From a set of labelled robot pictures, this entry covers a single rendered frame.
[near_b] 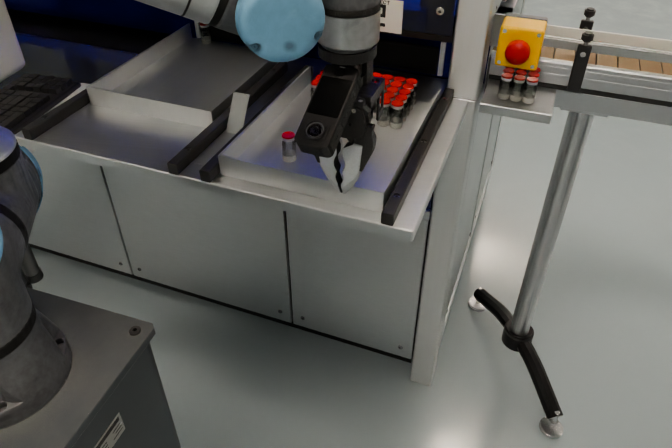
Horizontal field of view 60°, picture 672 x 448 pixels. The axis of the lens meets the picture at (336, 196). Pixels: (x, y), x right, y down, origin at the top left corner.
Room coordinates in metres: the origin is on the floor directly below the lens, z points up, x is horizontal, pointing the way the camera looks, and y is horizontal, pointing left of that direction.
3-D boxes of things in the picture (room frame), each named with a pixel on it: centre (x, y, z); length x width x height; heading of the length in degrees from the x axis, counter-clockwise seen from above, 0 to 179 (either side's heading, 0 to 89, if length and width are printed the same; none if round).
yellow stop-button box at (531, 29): (0.97, -0.32, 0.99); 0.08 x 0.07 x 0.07; 159
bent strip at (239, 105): (0.82, 0.18, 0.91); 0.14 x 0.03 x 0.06; 159
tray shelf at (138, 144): (0.94, 0.14, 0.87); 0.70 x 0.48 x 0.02; 69
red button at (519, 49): (0.93, -0.31, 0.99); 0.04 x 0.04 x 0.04; 69
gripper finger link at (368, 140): (0.64, -0.03, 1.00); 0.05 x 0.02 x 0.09; 69
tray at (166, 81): (1.07, 0.27, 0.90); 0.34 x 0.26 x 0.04; 159
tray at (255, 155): (0.84, -0.01, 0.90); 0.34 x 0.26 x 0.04; 159
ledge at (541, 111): (1.00, -0.35, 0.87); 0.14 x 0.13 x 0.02; 159
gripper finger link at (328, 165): (0.67, 0.00, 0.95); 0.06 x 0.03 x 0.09; 159
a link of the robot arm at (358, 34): (0.67, -0.01, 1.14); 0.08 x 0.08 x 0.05
